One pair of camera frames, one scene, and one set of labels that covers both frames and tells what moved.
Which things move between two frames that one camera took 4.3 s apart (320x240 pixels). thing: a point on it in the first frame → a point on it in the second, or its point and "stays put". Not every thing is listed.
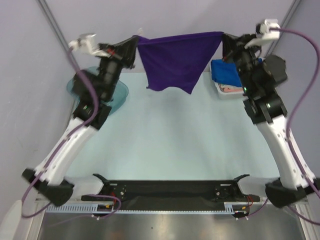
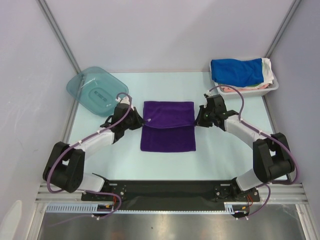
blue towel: [225, 72] stays put
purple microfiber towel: [177, 61] → [169, 126]
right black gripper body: [236, 45] → [202, 117]
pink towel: [231, 88] stays put
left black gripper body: [111, 66] → [133, 122]
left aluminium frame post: [56, 24] stays put
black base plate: [171, 195] stays put
